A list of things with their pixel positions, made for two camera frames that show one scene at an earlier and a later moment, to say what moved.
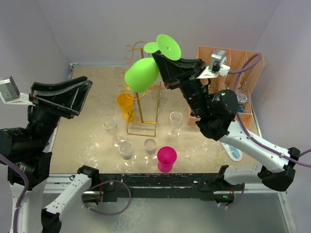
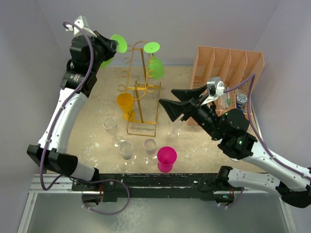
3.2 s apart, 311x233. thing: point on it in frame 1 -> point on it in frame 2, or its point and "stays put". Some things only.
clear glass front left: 126,148 stays put
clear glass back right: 176,121 stays put
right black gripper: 170,70 -> 175,109
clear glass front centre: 150,158 stays put
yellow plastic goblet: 126,102 stays put
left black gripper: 66,102 -> 109,45
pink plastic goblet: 166,156 stays put
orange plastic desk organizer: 245,68 stays put
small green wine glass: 168,47 -> 121,47
